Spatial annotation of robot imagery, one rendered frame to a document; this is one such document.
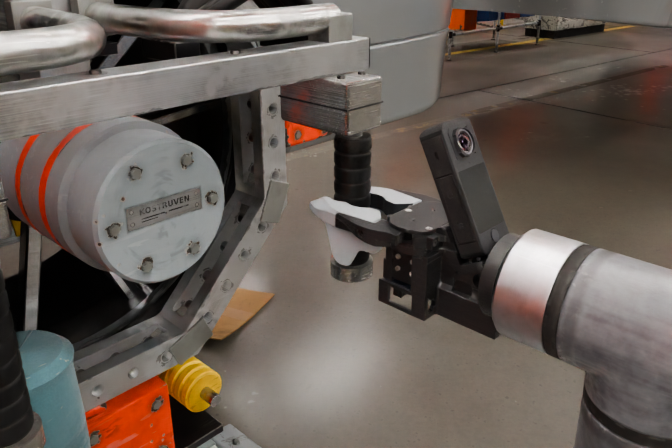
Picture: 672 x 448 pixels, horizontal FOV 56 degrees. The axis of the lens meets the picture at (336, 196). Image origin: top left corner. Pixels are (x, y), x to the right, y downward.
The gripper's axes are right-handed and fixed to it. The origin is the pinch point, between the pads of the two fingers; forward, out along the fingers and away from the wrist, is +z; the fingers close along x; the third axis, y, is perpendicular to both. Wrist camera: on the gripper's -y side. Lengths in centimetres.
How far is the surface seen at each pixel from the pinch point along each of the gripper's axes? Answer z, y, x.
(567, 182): 76, 83, 243
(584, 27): 303, 74, 790
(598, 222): 45, 83, 206
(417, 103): 33, 6, 59
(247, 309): 97, 82, 63
